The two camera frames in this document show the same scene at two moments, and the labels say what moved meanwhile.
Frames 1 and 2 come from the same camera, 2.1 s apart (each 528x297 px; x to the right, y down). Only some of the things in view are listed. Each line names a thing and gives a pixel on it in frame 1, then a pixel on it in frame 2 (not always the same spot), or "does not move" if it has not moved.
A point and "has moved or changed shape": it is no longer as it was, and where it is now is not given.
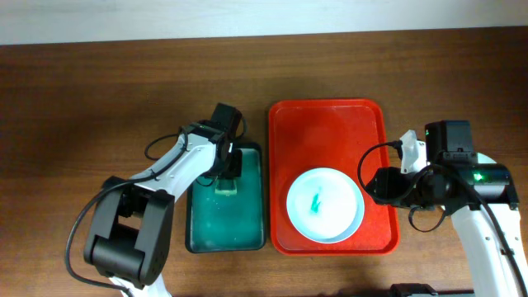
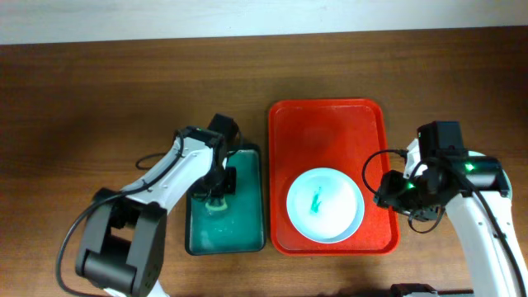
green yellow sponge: (225, 186) has moved or changed shape
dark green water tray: (228, 223) does not move
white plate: (325, 205) does not move
